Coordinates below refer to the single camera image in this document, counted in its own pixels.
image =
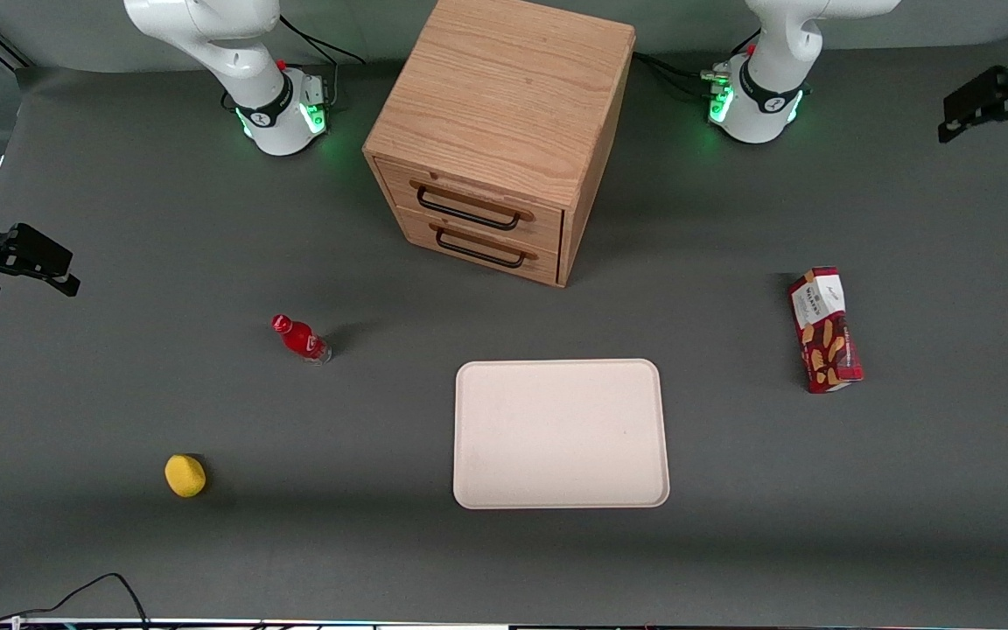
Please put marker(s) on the red cookie box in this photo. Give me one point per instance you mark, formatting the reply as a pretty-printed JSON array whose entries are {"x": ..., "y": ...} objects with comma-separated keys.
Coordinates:
[{"x": 826, "y": 337}]

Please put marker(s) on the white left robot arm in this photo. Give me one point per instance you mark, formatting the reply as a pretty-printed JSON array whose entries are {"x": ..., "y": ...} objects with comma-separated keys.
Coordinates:
[{"x": 771, "y": 83}]

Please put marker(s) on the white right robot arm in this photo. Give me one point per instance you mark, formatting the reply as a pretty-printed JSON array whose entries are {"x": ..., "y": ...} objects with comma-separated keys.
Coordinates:
[{"x": 233, "y": 44}]

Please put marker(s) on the cream plastic tray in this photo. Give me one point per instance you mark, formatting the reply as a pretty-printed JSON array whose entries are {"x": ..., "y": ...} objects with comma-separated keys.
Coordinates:
[{"x": 561, "y": 433}]

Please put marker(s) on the yellow lemon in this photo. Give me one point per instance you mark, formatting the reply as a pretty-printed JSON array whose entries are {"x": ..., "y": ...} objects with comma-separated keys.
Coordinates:
[{"x": 185, "y": 476}]

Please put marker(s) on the red soda bottle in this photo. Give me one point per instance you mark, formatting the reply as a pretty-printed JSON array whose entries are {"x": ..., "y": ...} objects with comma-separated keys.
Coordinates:
[{"x": 298, "y": 338}]

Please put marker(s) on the wooden two-drawer cabinet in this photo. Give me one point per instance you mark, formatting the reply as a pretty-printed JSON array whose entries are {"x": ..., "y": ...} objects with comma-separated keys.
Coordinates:
[{"x": 504, "y": 87}]

